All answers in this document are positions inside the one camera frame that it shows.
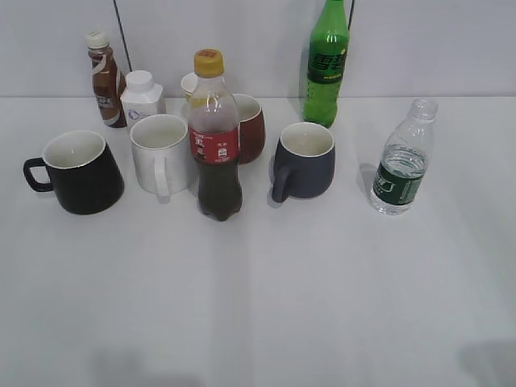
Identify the dark blue ceramic mug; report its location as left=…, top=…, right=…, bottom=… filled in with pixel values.
left=271, top=122, right=335, bottom=203

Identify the black cable on wall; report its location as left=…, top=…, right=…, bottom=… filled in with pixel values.
left=112, top=0, right=134, bottom=72

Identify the cola bottle yellow cap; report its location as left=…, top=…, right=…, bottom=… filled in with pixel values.
left=188, top=48, right=243, bottom=222

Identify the white plastic bottle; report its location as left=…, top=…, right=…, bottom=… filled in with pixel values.
left=120, top=70, right=166, bottom=130

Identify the clear water bottle green label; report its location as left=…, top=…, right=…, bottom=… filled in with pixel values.
left=370, top=98, right=438, bottom=215

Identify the black ceramic mug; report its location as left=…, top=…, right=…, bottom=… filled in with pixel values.
left=23, top=131, right=124, bottom=214

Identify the brown coffee drink bottle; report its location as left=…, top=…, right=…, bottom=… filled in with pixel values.
left=86, top=31, right=127, bottom=128

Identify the dark red ceramic mug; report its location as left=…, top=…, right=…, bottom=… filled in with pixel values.
left=233, top=94, right=266, bottom=164

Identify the white ceramic mug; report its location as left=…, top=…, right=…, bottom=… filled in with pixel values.
left=129, top=114, right=197, bottom=203

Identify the green soda bottle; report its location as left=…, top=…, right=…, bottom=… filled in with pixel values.
left=303, top=0, right=350, bottom=127

